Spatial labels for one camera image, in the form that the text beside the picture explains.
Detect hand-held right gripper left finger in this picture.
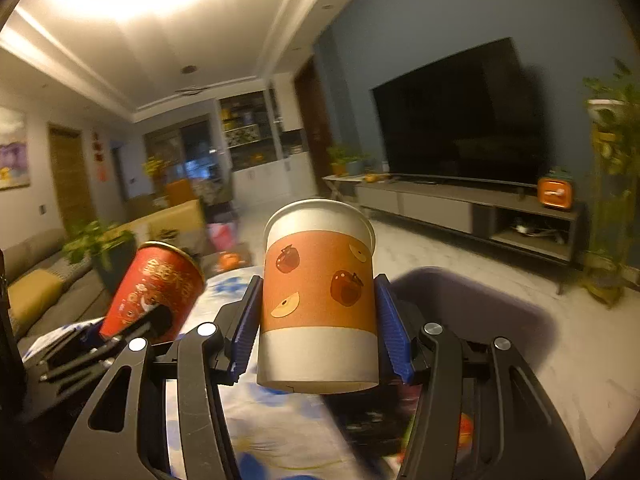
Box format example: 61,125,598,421
52,275,264,480

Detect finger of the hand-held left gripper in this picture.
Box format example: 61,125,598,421
80,304,174,357
37,339,127,387

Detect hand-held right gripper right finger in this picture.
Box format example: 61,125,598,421
373,274,587,480

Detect red paper cup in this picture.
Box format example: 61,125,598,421
98,240,207,346

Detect orange white paper cup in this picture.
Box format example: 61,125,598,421
255,198,380,394

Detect grey trash bin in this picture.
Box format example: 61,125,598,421
329,267,559,462

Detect yellow pillow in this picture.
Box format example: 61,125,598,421
7,268,64,331

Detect dark green planter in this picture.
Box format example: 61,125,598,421
92,240,137,292

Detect grey sofa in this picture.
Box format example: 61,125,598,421
0,197,211,341

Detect pink bag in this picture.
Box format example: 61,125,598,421
207,222,240,251

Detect blue floral tablecloth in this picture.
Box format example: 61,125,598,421
20,265,417,480

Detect green pothos plant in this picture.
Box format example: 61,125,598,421
62,219,136,266

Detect grey TV cabinet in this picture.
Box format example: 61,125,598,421
354,174,587,297

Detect orange dining chair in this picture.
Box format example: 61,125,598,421
164,178,194,206

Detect yellow flowers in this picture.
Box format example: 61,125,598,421
142,154,171,181

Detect white folding side table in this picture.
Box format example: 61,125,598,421
322,173,371,204

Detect light wooden door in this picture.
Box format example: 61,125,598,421
47,122,86,234

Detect plant in blue pot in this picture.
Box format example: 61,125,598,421
344,154,374,177

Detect white display cabinet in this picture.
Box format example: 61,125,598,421
217,72,321,214

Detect white power strip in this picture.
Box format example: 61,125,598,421
514,222,559,236

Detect glass balcony door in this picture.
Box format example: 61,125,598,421
144,114,231,196

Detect plant in orange pot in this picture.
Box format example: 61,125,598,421
327,144,351,177

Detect purple painting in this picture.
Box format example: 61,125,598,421
0,107,32,191

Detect dark brown door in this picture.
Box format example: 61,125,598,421
293,57,334,196

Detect black television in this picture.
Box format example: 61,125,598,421
369,37,549,186

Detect yellow plant stand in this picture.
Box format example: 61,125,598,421
584,124,631,306

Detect trailing green plant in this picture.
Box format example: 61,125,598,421
582,59,640,307

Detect white plant bowl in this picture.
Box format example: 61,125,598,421
587,98,626,121

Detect red wall decorations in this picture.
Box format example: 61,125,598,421
89,129,109,184

